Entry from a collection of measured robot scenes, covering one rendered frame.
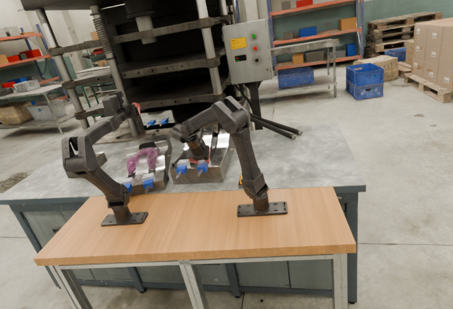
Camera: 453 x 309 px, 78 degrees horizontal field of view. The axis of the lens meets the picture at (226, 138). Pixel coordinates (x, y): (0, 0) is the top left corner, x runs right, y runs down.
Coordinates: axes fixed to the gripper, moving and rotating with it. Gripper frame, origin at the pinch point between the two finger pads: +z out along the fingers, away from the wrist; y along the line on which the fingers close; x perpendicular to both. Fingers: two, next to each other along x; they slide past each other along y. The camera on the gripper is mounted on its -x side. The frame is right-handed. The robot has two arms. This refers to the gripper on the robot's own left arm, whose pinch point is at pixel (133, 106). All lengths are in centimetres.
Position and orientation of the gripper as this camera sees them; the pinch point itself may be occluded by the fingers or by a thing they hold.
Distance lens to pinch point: 151.2
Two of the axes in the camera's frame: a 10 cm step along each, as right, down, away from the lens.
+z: 1.2, -3.9, 9.2
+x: 1.7, 9.2, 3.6
